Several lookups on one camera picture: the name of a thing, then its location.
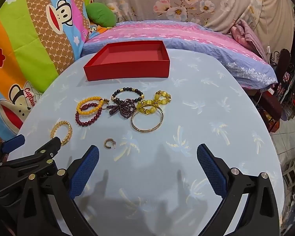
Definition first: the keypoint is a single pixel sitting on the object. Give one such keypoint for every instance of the pink and blue striped bedding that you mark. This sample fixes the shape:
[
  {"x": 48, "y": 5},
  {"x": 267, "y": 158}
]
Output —
[{"x": 186, "y": 34}]

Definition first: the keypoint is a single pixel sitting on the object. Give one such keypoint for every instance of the monkey-print colourful blanket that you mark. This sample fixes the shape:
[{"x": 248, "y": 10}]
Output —
[{"x": 27, "y": 41}]

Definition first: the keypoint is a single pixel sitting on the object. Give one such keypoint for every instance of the green pillow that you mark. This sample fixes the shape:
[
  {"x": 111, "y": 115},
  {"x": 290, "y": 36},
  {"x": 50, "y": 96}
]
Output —
[{"x": 100, "y": 14}]

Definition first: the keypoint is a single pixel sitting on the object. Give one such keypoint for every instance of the thin gold bangle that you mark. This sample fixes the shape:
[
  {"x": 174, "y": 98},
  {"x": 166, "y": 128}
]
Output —
[{"x": 132, "y": 123}]

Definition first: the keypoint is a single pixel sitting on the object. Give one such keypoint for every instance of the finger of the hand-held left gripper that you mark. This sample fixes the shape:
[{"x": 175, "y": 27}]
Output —
[
  {"x": 13, "y": 142},
  {"x": 49, "y": 148}
]

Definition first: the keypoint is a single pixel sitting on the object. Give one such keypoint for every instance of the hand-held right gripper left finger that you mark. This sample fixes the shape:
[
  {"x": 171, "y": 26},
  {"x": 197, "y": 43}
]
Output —
[{"x": 84, "y": 172}]

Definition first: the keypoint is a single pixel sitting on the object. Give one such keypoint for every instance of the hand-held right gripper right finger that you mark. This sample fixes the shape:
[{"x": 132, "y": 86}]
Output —
[{"x": 211, "y": 170}]

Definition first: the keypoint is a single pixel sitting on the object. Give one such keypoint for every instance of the red cardboard box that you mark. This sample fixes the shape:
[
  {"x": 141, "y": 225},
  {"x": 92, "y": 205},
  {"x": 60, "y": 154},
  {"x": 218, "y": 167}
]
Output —
[{"x": 127, "y": 71}]

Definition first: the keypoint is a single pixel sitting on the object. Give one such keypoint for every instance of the small gold hoop earring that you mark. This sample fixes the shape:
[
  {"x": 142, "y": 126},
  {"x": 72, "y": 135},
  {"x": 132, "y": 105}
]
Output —
[
  {"x": 105, "y": 101},
  {"x": 105, "y": 144}
]

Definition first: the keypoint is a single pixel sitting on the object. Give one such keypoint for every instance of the black metal rack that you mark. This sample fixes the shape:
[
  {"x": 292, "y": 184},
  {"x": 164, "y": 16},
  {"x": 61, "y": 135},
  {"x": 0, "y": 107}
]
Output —
[{"x": 284, "y": 61}]

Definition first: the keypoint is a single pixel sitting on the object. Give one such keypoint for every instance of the light blue palm-print tablecloth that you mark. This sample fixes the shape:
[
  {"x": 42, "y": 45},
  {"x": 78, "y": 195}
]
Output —
[{"x": 199, "y": 103}]

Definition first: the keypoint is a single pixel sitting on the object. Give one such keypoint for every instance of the grey floral sheet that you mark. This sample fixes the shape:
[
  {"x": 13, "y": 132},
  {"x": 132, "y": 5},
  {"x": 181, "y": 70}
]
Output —
[{"x": 186, "y": 0}]

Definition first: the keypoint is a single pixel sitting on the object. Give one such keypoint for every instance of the pink quilted cloth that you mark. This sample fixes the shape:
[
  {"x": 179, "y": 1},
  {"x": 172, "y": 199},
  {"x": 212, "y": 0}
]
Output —
[{"x": 248, "y": 36}]

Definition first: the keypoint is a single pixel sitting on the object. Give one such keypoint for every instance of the dark red wooden furniture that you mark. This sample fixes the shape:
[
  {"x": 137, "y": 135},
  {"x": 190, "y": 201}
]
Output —
[{"x": 272, "y": 105}]

